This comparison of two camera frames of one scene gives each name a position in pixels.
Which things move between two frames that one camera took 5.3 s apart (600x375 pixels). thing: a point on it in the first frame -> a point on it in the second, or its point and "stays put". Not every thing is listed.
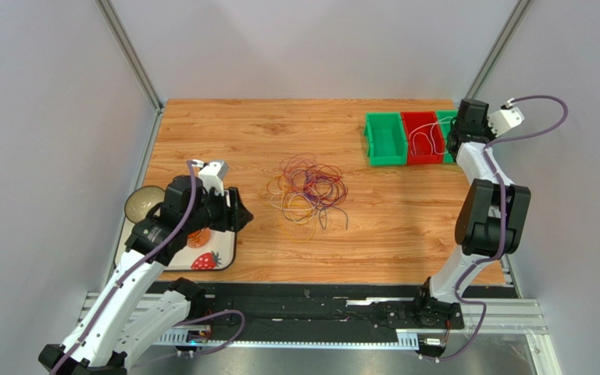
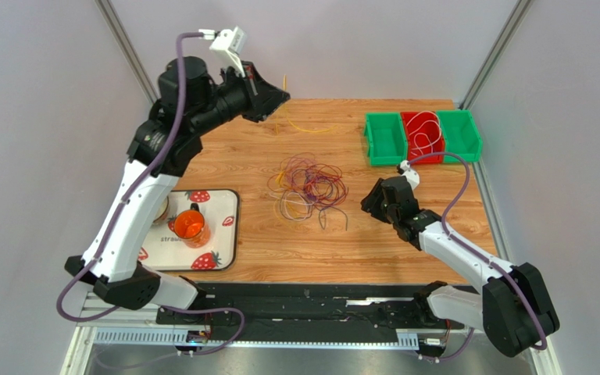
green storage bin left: x=385 y=139 stays put
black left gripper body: x=212 y=213 -> x=228 y=101
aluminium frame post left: x=107 y=9 stays put
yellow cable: x=280 y=216 -> x=284 y=88
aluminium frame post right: x=516 y=17 stays put
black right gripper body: x=453 y=135 -> x=387 y=203
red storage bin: x=424 y=137 stays put
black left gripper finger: x=240 y=215 -> x=266 y=98
